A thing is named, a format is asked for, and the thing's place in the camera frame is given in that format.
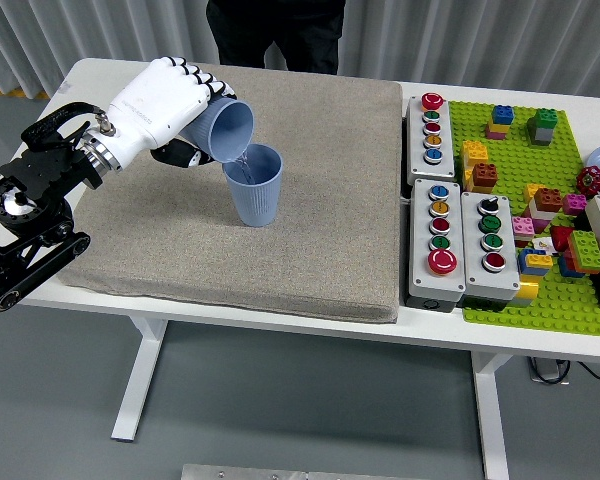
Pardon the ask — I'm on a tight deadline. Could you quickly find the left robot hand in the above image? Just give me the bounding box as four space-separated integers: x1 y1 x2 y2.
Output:
99 56 239 170

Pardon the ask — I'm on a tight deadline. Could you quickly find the blue ribbed cup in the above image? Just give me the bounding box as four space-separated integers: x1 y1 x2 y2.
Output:
222 143 284 229
179 98 255 165

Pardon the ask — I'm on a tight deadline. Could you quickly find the white curtain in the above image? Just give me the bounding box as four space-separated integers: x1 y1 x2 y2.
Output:
0 0 600 101

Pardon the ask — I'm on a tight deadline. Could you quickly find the yellow floor tape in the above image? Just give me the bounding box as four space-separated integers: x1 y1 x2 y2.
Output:
0 85 51 100

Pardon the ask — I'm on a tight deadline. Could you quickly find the person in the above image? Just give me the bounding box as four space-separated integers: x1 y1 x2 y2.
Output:
205 0 346 76

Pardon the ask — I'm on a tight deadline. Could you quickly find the grey-brown mat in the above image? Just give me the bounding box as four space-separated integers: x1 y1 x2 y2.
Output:
59 59 405 325

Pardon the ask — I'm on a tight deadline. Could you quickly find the white table leg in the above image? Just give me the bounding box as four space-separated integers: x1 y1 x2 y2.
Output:
110 315 170 444
469 349 511 480

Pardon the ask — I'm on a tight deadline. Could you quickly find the grey five-button control box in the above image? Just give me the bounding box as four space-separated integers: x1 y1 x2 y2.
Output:
405 93 456 185
409 178 467 301

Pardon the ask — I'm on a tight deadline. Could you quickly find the large yellow toy brick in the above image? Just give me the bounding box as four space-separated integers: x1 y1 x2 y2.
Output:
461 140 490 170

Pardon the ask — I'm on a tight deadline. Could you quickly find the brown toy brick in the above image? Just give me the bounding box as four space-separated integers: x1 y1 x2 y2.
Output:
533 187 564 214
471 163 499 194

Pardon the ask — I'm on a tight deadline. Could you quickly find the green brick baseplate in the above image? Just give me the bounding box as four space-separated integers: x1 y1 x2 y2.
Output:
447 100 600 337

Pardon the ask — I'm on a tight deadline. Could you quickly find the grey four-button control box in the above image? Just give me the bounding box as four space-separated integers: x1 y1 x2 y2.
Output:
459 190 522 302

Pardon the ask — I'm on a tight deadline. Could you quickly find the grey toy brick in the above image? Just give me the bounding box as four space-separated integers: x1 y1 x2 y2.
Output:
526 118 554 148

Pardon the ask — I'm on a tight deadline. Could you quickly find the green toy brick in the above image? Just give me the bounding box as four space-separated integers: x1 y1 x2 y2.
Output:
533 108 560 130

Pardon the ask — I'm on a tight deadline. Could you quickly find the white and pink brick stack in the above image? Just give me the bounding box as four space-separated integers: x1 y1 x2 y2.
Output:
527 199 556 234

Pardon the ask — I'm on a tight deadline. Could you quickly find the blue and yellow brick stack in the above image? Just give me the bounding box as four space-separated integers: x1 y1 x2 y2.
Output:
517 248 554 278

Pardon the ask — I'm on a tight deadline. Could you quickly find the clear yellow toy brick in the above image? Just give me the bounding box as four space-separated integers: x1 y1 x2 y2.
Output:
508 279 540 308

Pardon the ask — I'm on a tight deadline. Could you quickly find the red toy brick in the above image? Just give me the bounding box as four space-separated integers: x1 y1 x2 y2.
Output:
549 225 576 252

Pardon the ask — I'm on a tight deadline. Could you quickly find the magenta toy brick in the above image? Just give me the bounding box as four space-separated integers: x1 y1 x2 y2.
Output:
561 193 588 217

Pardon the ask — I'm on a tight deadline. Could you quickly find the green topped brick stack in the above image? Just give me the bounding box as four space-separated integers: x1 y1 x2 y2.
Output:
557 230 600 279

